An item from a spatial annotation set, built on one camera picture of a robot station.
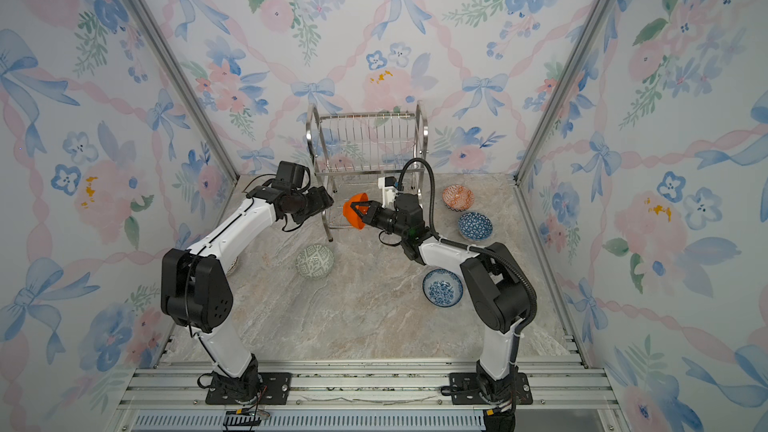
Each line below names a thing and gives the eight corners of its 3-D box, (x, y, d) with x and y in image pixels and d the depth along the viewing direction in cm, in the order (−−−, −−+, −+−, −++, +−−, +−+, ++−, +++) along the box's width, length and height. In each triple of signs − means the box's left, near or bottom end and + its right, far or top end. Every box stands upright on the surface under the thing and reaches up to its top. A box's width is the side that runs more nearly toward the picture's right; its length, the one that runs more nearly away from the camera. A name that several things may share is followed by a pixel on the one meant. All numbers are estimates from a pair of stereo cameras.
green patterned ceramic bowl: (296, 279, 95) (292, 272, 91) (302, 251, 101) (298, 244, 98) (331, 279, 95) (329, 273, 91) (335, 251, 101) (333, 244, 98)
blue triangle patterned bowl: (460, 240, 103) (463, 233, 100) (456, 218, 109) (458, 211, 106) (491, 240, 103) (495, 233, 100) (486, 218, 109) (489, 211, 106)
